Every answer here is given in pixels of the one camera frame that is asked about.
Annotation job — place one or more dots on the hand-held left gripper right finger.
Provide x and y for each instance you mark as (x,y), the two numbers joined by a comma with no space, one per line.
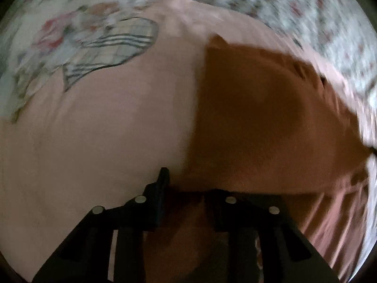
(223,212)

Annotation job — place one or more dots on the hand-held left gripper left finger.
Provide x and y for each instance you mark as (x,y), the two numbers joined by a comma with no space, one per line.
(156,203)

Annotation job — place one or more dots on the brown knit sweater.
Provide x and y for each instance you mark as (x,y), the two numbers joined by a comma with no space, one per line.
(250,109)

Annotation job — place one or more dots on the pink bedsheet with plaid hearts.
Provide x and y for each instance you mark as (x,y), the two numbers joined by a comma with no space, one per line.
(97,141)

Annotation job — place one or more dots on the white large-flower pillow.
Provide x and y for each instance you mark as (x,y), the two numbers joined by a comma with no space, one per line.
(61,32)

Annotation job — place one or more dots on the white small-flower quilt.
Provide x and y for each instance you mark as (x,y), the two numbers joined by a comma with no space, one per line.
(309,14)

